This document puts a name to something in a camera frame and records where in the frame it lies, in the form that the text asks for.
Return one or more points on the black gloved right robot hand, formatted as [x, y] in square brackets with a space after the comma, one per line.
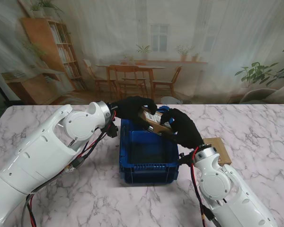
[184, 130]

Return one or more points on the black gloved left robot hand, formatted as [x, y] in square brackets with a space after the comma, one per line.
[130, 108]

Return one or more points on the cardboard package with white label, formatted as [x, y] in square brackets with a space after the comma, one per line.
[153, 118]

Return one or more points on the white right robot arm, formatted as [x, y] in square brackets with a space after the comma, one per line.
[227, 189]

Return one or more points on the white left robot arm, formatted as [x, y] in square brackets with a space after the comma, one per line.
[38, 153]

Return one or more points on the plain brown cardboard package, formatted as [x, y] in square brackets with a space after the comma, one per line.
[221, 149]

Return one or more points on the blue plastic turnover box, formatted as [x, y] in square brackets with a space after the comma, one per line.
[149, 170]

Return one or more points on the printed room scene backdrop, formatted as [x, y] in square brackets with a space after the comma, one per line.
[142, 35]

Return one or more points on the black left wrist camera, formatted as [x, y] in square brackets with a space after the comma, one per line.
[113, 131]

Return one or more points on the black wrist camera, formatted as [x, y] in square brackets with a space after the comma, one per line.
[113, 131]
[185, 159]

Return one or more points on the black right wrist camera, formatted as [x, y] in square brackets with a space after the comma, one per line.
[185, 159]

